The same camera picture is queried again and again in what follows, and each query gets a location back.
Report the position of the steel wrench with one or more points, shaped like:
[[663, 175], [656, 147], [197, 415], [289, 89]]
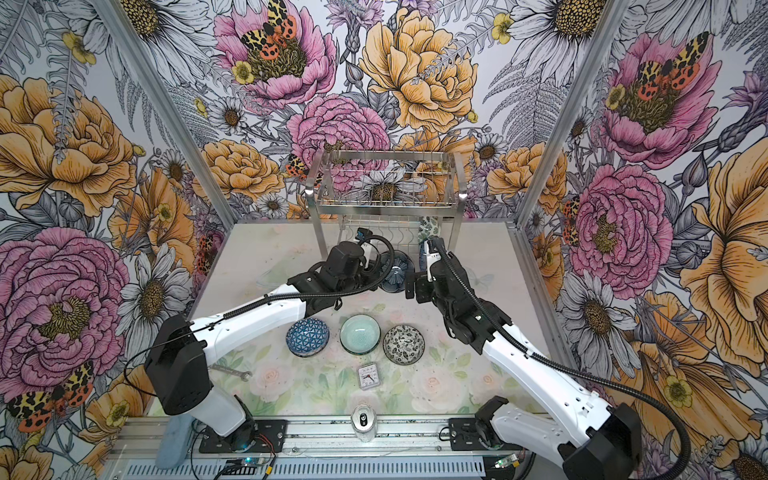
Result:
[[242, 375]]

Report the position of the blue triangle pattern bowl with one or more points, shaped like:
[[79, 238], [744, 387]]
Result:
[[307, 337]]

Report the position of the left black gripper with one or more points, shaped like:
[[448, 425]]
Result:
[[373, 274]]

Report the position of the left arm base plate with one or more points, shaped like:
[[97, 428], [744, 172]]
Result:
[[254, 436]]

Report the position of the dark navy fan pattern bowl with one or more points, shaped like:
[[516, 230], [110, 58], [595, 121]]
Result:
[[395, 281]]

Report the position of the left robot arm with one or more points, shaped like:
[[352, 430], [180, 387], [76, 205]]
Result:
[[178, 362]]

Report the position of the mint green bowl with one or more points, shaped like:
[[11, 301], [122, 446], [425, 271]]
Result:
[[360, 334]]

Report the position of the green leaf pattern bowl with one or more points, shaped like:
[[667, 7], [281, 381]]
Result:
[[428, 226]]

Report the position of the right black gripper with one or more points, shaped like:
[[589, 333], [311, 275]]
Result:
[[422, 281]]

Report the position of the silver can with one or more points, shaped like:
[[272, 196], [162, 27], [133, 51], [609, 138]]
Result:
[[364, 423]]

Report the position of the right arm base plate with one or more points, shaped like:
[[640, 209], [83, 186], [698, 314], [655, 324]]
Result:
[[471, 434]]

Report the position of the white vented cable duct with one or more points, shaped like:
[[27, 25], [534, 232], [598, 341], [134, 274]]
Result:
[[458, 467]]

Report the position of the steel two-tier dish rack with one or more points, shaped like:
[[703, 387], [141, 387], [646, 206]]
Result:
[[388, 191]]

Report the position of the aluminium mounting rail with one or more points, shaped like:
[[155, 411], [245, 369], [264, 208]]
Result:
[[328, 437]]

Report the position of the black white floral bowl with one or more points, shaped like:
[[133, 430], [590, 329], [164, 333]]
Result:
[[404, 345]]

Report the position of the green circuit board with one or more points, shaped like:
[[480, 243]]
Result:
[[509, 461]]

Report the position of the small white square clock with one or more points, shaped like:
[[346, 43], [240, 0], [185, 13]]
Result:
[[368, 376]]

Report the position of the grey blue sponge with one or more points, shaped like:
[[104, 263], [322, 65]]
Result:
[[175, 442]]

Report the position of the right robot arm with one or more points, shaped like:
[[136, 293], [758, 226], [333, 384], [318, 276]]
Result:
[[582, 433]]

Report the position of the blue floral bowl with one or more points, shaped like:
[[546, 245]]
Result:
[[422, 257]]

